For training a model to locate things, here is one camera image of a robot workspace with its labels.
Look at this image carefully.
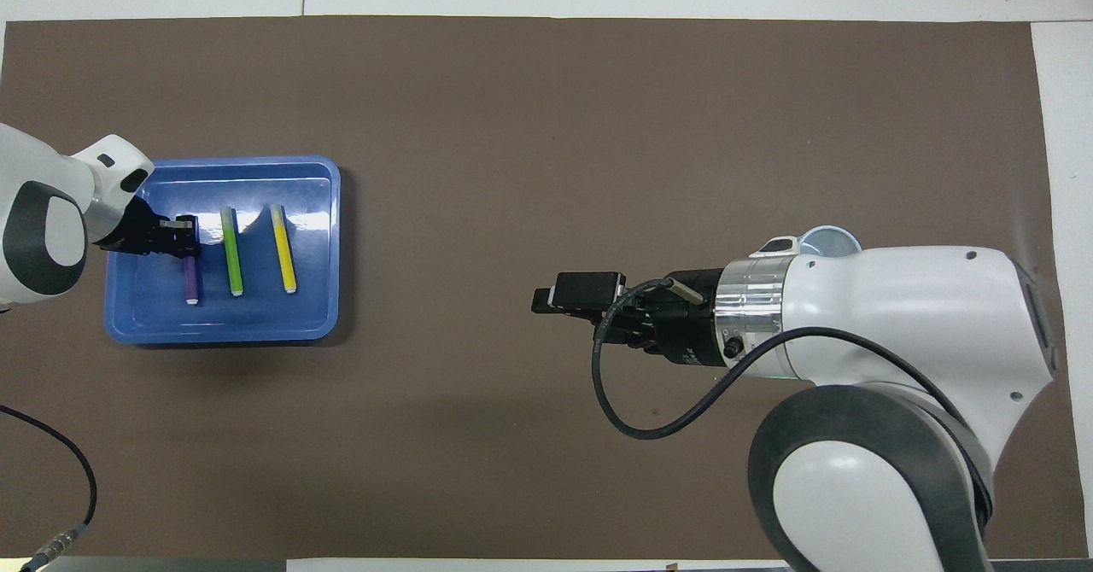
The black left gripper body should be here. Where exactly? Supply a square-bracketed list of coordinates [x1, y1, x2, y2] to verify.
[101, 196, 163, 257]

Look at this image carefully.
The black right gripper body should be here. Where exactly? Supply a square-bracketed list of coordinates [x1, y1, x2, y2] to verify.
[598, 269, 727, 370]

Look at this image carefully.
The green pen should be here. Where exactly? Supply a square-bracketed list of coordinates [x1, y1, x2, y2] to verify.
[219, 206, 245, 298]

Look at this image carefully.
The yellow pen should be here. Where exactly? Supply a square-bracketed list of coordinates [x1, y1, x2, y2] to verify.
[270, 203, 299, 295]

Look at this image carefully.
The blue plastic tray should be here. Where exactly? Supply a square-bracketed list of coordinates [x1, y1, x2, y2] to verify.
[103, 155, 342, 347]

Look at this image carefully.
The brown table mat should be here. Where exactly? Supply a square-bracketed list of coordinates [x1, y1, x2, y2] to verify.
[0, 15, 1090, 560]

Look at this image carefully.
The translucent plastic cup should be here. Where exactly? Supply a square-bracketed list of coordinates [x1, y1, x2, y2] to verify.
[798, 225, 863, 258]

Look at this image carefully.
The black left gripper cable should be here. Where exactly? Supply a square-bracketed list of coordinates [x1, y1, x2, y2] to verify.
[0, 405, 98, 572]

